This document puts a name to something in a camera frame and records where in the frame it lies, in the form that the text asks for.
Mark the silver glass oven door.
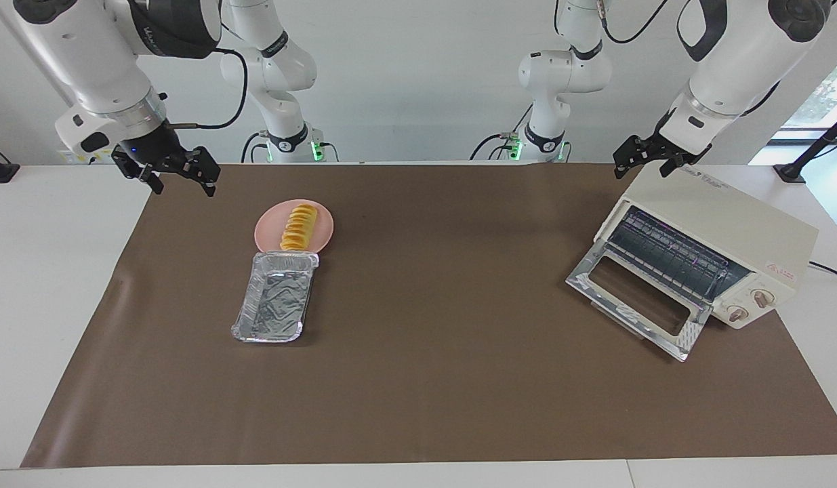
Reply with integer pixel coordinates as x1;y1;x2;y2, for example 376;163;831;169
566;241;714;362

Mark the sliced yellow bread loaf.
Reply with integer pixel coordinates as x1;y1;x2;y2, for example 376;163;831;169
280;205;320;251

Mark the aluminium foil tray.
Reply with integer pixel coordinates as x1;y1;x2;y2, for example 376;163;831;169
230;251;320;344

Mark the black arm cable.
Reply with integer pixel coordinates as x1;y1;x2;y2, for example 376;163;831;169
594;0;792;133
166;47;249;131

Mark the black clamp stand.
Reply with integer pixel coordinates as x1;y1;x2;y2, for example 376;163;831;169
774;108;837;184

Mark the pink round plate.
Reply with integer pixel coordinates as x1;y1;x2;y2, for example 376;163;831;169
254;199;335;256

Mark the black left base cable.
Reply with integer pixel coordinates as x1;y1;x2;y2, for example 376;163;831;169
470;105;534;161

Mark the cream toaster oven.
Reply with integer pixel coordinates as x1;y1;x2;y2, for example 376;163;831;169
593;166;820;330

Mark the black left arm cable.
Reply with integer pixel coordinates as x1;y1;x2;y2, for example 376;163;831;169
594;0;792;133

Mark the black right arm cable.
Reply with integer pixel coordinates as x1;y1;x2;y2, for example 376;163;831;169
166;47;249;131

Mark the metal oven wire rack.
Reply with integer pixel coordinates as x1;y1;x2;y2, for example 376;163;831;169
608;207;737;302

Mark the brown table mat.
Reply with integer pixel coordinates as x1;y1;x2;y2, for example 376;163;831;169
20;163;837;468

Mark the window with green view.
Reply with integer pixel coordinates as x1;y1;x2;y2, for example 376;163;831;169
781;53;837;129

